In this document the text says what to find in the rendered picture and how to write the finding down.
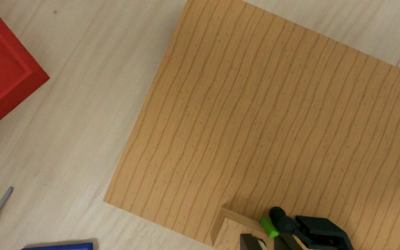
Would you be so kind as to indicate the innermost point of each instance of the light wooden dowel pin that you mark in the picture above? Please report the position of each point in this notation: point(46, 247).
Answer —
point(262, 245)

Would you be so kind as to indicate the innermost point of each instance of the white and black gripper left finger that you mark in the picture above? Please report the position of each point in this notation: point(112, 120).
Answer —
point(249, 242)

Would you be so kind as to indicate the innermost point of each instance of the small light wooden block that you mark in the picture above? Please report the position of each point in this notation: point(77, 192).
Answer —
point(225, 234)

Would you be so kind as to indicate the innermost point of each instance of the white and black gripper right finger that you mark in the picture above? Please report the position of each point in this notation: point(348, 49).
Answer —
point(285, 241)

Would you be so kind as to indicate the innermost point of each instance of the flat wooden board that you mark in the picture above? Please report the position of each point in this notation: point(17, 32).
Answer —
point(249, 111)

